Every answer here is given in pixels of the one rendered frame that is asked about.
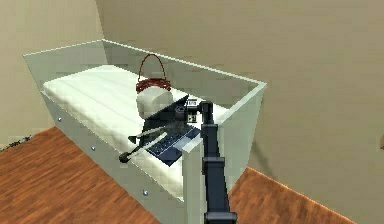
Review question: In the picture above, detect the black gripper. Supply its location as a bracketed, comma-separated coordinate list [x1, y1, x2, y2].
[118, 105, 190, 164]

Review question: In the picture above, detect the white pillow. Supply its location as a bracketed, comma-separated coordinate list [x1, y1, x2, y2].
[135, 85, 174, 120]

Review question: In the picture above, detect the dark blue laptop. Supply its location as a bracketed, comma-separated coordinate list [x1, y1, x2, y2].
[138, 94, 202, 168]

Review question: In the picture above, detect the pale green bed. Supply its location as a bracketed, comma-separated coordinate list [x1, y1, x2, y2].
[23, 38, 268, 224]

